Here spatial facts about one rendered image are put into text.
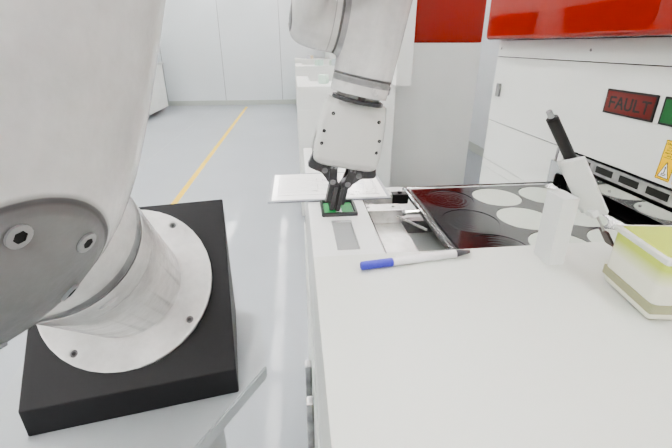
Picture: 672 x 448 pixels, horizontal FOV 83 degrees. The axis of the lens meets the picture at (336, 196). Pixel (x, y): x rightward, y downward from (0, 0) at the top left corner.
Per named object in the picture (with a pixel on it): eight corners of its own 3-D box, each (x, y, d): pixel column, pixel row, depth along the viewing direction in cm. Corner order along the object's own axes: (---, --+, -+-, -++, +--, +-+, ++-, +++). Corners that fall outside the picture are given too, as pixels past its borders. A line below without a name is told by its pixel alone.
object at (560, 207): (573, 248, 48) (600, 146, 44) (595, 265, 45) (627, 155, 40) (527, 251, 48) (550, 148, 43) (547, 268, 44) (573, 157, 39)
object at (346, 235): (338, 196, 104) (339, 146, 99) (382, 343, 53) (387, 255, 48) (304, 198, 103) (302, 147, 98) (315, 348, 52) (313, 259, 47)
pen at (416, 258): (467, 245, 47) (359, 259, 44) (472, 249, 46) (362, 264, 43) (466, 253, 47) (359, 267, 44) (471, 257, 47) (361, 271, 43)
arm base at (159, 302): (42, 399, 40) (-113, 423, 23) (34, 232, 46) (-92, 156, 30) (226, 340, 45) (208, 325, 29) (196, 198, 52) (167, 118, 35)
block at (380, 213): (397, 215, 78) (398, 202, 77) (401, 222, 75) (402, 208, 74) (359, 217, 77) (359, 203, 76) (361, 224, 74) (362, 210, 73)
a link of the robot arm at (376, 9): (332, 71, 49) (399, 85, 51) (355, -45, 45) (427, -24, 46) (324, 67, 57) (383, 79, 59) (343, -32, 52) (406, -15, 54)
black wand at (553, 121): (547, 115, 39) (558, 108, 38) (539, 113, 40) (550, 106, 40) (610, 250, 46) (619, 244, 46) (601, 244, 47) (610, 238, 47)
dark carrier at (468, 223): (551, 186, 90) (552, 183, 90) (692, 263, 59) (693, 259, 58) (410, 191, 87) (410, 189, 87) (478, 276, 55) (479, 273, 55)
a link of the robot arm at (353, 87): (387, 81, 59) (382, 100, 60) (331, 68, 57) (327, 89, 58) (401, 86, 51) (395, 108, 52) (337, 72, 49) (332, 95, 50)
